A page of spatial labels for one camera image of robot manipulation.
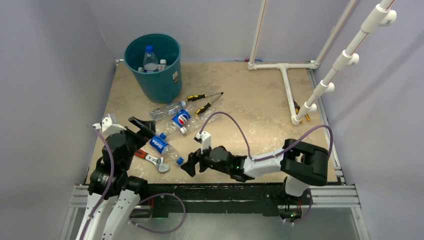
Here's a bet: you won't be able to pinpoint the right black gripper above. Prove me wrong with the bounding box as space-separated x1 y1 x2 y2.
181 141 231 177

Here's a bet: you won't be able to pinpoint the long clear bottle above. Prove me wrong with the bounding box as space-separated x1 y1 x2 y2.
157 59 168 71

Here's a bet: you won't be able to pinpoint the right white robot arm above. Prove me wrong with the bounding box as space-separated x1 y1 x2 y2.
181 138 330 204

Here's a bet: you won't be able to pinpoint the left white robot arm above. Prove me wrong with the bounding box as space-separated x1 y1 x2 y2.
76 114 156 240

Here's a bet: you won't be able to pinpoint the clear bottle by bin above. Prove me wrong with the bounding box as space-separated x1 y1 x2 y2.
149 101 187 122

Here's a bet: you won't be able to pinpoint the teal plastic bin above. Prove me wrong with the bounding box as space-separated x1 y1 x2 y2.
124 33 183 104

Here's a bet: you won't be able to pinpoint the silver adjustable wrench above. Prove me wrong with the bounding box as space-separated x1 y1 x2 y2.
134 149 170 173

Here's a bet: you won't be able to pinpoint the crushed clear bottle centre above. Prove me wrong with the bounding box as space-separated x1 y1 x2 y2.
184 108 217 133

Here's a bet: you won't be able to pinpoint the yellow black pliers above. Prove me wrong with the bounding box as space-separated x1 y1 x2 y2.
186 92 224 116

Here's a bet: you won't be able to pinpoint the yellow tool by pipe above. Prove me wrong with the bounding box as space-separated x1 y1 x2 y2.
293 100 312 123

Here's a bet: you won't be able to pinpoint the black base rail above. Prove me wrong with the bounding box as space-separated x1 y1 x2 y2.
127 182 304 222

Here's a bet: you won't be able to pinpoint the white PVC pipe frame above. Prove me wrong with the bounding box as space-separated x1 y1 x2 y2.
247 0 397 126

